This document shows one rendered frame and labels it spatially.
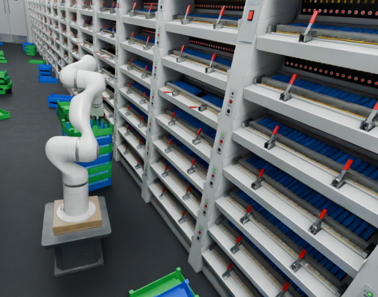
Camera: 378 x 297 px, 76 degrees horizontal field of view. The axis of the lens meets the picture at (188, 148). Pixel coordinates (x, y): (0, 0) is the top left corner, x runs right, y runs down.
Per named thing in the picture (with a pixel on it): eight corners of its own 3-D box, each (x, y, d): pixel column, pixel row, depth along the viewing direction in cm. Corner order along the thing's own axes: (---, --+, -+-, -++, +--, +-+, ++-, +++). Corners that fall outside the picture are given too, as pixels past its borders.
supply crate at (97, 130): (72, 140, 168) (71, 129, 165) (62, 129, 181) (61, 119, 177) (112, 134, 188) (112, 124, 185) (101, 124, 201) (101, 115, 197)
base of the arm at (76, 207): (54, 224, 119) (52, 192, 112) (59, 201, 136) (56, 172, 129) (95, 220, 126) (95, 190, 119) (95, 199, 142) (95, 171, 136)
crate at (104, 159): (74, 170, 179) (73, 160, 175) (63, 157, 191) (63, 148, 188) (111, 160, 199) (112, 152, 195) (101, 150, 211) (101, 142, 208)
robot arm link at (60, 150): (86, 188, 120) (85, 143, 111) (44, 187, 116) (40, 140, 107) (90, 175, 131) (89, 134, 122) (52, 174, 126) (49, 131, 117)
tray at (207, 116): (219, 131, 115) (217, 113, 109) (158, 95, 158) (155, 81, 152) (249, 116, 123) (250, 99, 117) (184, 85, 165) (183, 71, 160)
